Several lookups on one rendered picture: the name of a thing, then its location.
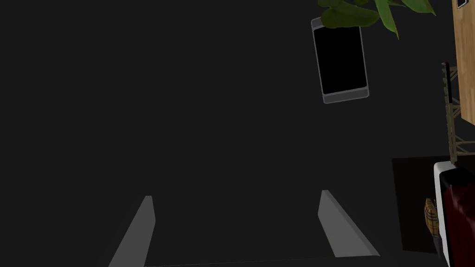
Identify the tan plaid cushion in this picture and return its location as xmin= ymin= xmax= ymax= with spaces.
xmin=424 ymin=198 xmax=440 ymax=238

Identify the black smartphone with grey frame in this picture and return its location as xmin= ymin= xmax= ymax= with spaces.
xmin=310 ymin=16 xmax=370 ymax=104

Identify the white and dark red sofa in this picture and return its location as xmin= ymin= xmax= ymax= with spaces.
xmin=433 ymin=161 xmax=475 ymax=267

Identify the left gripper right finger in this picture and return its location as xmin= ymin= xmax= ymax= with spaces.
xmin=317 ymin=189 xmax=381 ymax=258

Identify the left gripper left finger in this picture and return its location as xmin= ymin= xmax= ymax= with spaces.
xmin=108 ymin=195 xmax=156 ymax=267

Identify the green leafy plant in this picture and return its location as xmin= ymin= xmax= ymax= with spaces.
xmin=317 ymin=0 xmax=437 ymax=41

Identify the light wooden furniture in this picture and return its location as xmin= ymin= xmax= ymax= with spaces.
xmin=452 ymin=0 xmax=475 ymax=125

